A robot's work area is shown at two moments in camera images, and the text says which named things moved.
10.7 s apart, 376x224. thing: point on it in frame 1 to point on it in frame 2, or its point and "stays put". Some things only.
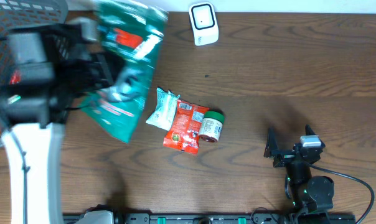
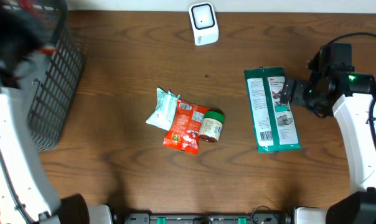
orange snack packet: (183, 134) stays put
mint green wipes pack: (163, 115) stays put
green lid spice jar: (211, 126) stays put
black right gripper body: (285, 157) to (305, 94)
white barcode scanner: (205, 23) stays put
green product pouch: (134, 31) to (272, 121)
